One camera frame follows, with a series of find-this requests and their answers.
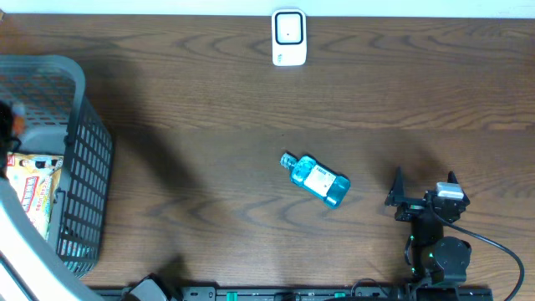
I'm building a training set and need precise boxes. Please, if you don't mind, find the black right camera cable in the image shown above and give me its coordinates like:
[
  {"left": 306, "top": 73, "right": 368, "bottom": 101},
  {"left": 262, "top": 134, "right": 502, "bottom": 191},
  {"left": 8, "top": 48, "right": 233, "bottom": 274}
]
[{"left": 425, "top": 196, "right": 526, "bottom": 301}]

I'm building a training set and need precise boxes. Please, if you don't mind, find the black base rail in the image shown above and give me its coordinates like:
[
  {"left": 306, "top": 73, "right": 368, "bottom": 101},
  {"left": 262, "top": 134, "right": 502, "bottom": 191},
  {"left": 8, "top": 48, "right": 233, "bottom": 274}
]
[{"left": 95, "top": 285, "right": 494, "bottom": 301}]

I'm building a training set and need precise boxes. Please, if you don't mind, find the grey plastic shopping basket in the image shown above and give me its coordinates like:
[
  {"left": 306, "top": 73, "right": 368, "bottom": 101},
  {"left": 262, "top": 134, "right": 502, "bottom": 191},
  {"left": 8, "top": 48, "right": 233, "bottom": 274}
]
[{"left": 1, "top": 55, "right": 114, "bottom": 278}]

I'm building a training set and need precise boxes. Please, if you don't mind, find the blue mouthwash bottle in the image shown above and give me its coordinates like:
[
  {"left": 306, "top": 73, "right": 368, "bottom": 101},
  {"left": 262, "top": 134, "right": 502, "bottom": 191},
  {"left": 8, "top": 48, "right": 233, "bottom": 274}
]
[{"left": 280, "top": 153, "right": 351, "bottom": 209}]

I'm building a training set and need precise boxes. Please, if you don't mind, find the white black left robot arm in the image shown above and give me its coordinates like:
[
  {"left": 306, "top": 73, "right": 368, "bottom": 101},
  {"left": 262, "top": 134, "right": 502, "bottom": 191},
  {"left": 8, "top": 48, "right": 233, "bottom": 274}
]
[{"left": 1, "top": 103, "right": 104, "bottom": 301}]

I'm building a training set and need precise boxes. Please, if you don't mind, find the yellow snack bag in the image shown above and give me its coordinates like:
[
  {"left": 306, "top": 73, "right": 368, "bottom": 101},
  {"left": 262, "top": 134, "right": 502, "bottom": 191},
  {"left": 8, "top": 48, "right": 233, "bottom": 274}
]
[{"left": 6, "top": 153, "right": 64, "bottom": 239}]

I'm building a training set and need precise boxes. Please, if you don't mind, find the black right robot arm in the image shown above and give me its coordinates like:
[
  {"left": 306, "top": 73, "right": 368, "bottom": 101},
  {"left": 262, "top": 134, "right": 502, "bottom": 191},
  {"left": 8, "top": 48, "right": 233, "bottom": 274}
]
[{"left": 385, "top": 168, "right": 471, "bottom": 287}]

